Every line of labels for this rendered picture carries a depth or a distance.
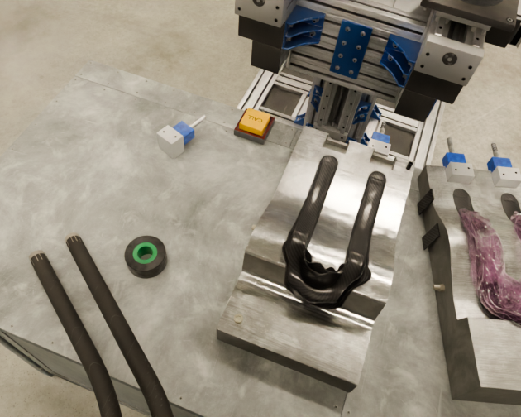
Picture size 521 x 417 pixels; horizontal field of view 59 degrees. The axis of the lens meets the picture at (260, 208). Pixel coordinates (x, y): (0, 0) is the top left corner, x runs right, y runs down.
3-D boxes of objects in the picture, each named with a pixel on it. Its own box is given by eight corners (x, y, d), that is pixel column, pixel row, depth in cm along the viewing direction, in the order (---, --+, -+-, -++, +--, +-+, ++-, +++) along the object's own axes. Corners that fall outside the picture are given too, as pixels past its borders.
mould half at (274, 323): (298, 150, 112) (308, 111, 100) (402, 185, 108) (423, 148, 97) (216, 338, 85) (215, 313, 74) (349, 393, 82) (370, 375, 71)
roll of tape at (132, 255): (169, 275, 92) (167, 267, 89) (128, 281, 90) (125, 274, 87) (165, 241, 96) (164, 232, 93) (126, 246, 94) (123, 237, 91)
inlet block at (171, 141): (198, 119, 115) (197, 103, 110) (212, 129, 113) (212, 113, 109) (159, 148, 109) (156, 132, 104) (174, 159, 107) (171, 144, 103)
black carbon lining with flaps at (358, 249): (320, 158, 102) (328, 129, 94) (389, 181, 100) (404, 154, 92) (266, 293, 84) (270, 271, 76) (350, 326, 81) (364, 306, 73)
